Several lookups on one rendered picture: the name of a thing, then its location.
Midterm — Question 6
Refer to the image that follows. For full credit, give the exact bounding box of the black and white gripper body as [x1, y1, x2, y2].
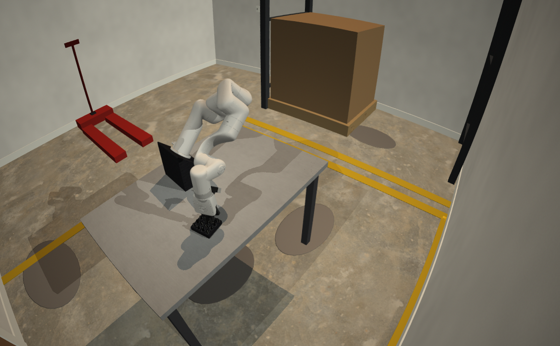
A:
[193, 193, 218, 216]

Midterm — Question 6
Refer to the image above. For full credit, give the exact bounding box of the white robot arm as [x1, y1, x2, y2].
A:
[170, 78, 252, 199]

